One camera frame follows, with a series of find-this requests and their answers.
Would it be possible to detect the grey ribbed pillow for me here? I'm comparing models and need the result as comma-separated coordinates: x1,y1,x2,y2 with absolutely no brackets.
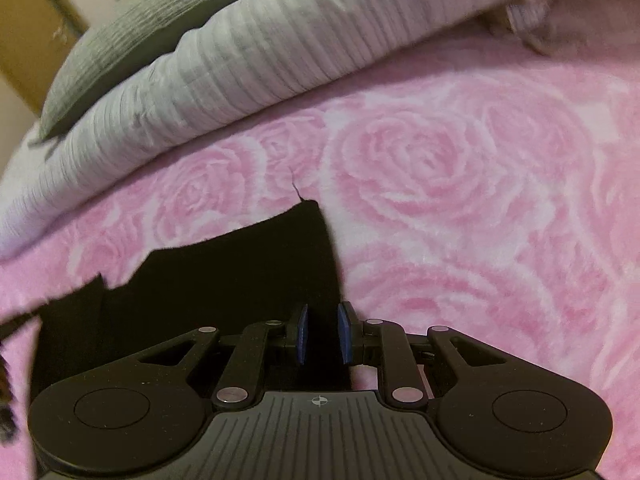
27,0,266,148

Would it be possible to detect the pink rose print blanket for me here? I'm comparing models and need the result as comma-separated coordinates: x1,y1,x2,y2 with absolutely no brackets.
0,50,640,480

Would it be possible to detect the grey striped duvet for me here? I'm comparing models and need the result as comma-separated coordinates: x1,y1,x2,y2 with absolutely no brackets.
0,0,551,261

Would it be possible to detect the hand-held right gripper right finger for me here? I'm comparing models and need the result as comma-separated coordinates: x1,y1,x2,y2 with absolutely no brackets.
336,301,506,405

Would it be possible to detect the pale pink folded cloth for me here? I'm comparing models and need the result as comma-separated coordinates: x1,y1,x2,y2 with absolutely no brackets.
487,0,640,58

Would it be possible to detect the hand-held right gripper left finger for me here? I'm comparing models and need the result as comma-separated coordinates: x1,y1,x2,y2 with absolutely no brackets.
137,302,309,406

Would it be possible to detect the black garment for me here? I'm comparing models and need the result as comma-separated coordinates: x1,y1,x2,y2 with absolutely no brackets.
27,199,351,411

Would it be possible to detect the wooden door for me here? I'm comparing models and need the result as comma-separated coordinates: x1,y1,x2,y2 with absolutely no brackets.
0,0,91,116

